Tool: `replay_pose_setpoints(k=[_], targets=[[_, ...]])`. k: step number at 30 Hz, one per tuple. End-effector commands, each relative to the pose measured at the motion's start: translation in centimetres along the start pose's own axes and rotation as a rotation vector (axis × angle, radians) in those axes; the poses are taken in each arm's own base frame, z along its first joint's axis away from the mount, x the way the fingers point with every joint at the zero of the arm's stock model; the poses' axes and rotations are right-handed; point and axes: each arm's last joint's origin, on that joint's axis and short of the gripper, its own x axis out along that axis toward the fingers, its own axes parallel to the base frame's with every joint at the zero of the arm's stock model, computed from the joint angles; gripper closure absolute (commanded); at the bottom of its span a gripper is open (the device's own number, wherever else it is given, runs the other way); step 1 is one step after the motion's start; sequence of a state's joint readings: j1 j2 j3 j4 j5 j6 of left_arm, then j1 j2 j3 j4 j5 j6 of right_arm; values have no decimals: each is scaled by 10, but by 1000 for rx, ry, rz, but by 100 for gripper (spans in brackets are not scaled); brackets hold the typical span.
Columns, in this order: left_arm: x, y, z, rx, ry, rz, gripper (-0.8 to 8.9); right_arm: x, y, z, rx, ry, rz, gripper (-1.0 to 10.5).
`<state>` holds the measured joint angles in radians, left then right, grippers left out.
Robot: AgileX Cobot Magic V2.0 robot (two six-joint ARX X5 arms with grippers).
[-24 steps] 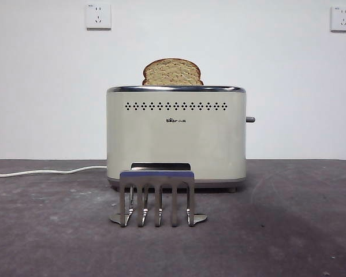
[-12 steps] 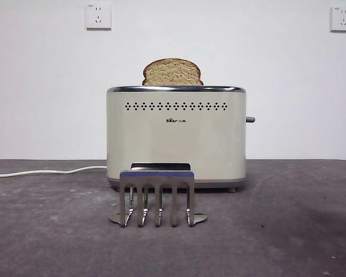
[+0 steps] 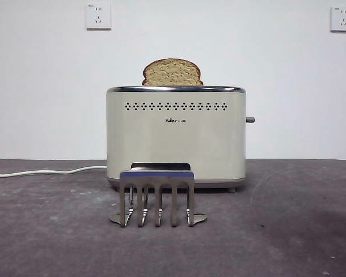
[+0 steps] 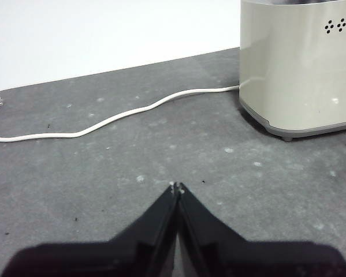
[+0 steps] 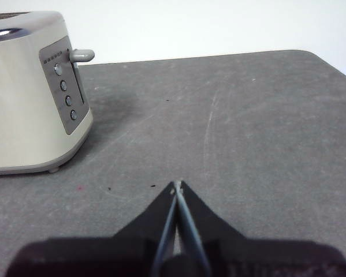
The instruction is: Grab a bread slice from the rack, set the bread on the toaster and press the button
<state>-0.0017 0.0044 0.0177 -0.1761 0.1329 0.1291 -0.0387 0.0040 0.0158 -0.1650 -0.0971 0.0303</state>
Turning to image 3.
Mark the white wall socket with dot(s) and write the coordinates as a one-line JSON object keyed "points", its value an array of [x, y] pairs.
{"points": [[342, 18], [98, 16]]}

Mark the grey toaster lever knob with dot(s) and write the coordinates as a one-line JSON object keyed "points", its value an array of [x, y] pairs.
{"points": [[250, 119]]}

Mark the brown bread slice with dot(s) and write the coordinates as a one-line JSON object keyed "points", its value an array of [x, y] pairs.
{"points": [[172, 73]]}

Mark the cream toaster with chrome top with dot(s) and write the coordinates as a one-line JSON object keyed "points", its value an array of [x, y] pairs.
{"points": [[175, 144]]}

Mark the silver metal toast rack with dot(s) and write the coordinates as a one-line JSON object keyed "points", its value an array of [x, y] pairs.
{"points": [[156, 176]]}

